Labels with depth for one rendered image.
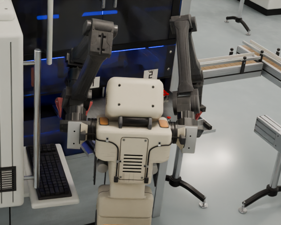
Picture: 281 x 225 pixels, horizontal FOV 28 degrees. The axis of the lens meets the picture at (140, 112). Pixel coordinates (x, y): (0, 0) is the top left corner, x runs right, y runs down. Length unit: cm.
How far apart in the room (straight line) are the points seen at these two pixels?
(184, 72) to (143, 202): 55
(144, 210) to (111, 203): 14
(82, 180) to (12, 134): 107
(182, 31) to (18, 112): 74
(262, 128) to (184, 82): 157
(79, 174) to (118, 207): 88
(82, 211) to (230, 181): 123
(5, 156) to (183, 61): 79
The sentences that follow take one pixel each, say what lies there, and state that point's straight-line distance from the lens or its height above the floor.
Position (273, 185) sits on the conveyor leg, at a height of 17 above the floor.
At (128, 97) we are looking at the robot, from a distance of 203.
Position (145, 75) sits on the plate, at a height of 102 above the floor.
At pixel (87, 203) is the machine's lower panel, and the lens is 326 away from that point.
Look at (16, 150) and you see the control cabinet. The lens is 218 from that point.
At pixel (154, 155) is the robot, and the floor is 115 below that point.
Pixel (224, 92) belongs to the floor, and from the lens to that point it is 528.
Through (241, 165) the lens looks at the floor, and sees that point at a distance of 424.
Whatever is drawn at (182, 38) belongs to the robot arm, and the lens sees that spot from 231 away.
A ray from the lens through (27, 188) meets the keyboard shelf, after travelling 245.
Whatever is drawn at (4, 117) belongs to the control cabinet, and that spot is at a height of 122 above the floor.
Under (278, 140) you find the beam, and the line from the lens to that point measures 365.
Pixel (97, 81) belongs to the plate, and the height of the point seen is 102.
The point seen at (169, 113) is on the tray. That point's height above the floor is 88.
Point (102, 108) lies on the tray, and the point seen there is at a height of 88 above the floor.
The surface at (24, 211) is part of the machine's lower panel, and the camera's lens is 313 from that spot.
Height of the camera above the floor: 227
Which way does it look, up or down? 29 degrees down
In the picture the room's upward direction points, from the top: 6 degrees clockwise
